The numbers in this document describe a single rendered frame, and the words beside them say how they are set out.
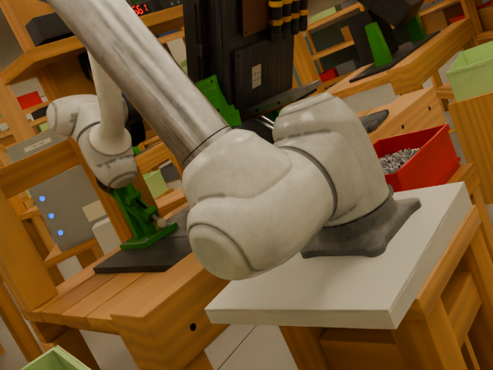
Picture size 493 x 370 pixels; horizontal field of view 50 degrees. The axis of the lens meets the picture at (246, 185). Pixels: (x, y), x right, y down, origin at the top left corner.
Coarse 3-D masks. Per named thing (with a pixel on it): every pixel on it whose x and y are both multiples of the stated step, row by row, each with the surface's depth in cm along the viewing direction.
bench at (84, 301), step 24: (168, 216) 192; (96, 264) 168; (72, 288) 154; (96, 288) 144; (120, 288) 135; (24, 312) 153; (48, 312) 141; (72, 312) 132; (96, 312) 125; (48, 336) 155; (72, 336) 155; (192, 360) 111
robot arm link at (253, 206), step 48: (48, 0) 85; (96, 0) 82; (96, 48) 83; (144, 48) 82; (144, 96) 82; (192, 96) 82; (192, 144) 80; (240, 144) 79; (192, 192) 80; (240, 192) 75; (288, 192) 78; (192, 240) 78; (240, 240) 73; (288, 240) 77
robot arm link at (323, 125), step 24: (312, 96) 95; (336, 96) 92; (288, 120) 89; (312, 120) 87; (336, 120) 87; (288, 144) 87; (312, 144) 86; (336, 144) 86; (360, 144) 90; (336, 168) 85; (360, 168) 89; (336, 192) 85; (360, 192) 89; (384, 192) 93; (336, 216) 89; (360, 216) 91
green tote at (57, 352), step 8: (48, 352) 90; (56, 352) 88; (64, 352) 87; (40, 360) 89; (48, 360) 90; (56, 360) 90; (64, 360) 86; (72, 360) 82; (24, 368) 88; (32, 368) 88; (40, 368) 89; (48, 368) 90; (56, 368) 90; (64, 368) 90; (72, 368) 82; (80, 368) 78; (88, 368) 77
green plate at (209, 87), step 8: (208, 80) 159; (216, 80) 157; (200, 88) 162; (208, 88) 159; (216, 88) 157; (208, 96) 160; (216, 96) 158; (216, 104) 158; (224, 104) 160; (232, 104) 162; (224, 112) 158; (232, 112) 162; (232, 120) 161; (240, 120) 164
